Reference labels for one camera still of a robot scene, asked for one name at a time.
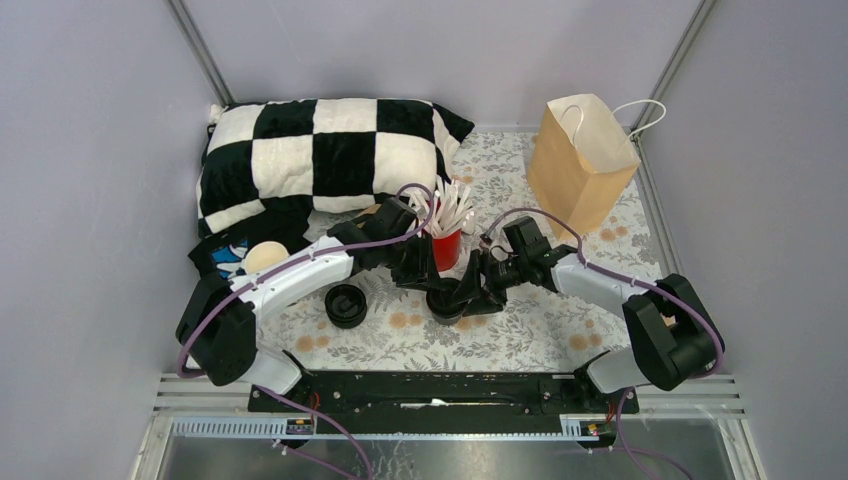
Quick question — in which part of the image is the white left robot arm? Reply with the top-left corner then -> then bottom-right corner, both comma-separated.
175,198 -> 438,411

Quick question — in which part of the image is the black white checkered pillow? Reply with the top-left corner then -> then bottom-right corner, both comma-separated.
196,98 -> 475,238

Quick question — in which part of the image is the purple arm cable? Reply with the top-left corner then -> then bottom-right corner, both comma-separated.
481,207 -> 727,480
176,183 -> 439,480

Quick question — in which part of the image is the brown cardboard cup carrier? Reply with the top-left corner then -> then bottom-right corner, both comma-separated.
353,204 -> 382,230

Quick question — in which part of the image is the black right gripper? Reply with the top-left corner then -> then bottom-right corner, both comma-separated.
448,250 -> 528,319

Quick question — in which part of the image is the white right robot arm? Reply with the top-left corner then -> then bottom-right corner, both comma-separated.
447,216 -> 725,412

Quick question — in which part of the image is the stack of black lids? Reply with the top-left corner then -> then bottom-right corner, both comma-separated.
324,284 -> 368,329

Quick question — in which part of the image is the black plastic cup lid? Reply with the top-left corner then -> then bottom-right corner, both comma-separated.
425,278 -> 466,316

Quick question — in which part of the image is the red cup holder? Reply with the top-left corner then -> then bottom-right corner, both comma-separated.
432,229 -> 461,272

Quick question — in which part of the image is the brown paper bag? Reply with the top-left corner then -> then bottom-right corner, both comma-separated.
527,94 -> 667,236

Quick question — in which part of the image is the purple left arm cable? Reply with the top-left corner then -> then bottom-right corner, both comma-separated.
176,183 -> 439,480

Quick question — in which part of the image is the stack of paper cups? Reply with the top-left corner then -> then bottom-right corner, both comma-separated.
242,241 -> 290,274

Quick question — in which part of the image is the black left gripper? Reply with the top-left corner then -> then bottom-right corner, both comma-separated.
382,231 -> 443,291

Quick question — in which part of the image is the black paper coffee cup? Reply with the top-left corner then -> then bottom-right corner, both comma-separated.
433,312 -> 462,326

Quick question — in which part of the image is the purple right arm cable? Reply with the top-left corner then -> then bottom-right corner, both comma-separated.
481,207 -> 727,480

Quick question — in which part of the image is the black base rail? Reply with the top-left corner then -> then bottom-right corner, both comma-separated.
285,370 -> 622,436

